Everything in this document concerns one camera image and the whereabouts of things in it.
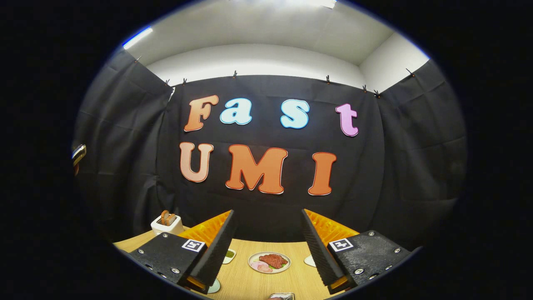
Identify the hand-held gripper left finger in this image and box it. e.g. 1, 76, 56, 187
121, 210, 238, 295

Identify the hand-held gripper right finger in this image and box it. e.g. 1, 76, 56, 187
301, 208, 421, 295

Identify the beige round plate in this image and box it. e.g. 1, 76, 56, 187
248, 252, 291, 274

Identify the brown steak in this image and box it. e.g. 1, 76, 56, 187
259, 254, 289, 269

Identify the white toaster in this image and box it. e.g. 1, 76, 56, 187
150, 215, 184, 236

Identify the white and gold object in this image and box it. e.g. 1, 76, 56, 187
72, 144, 87, 175

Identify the row of black cloth clips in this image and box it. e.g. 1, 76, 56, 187
134, 55, 416, 99

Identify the ceiling light strip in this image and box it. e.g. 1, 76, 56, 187
122, 27, 154, 50

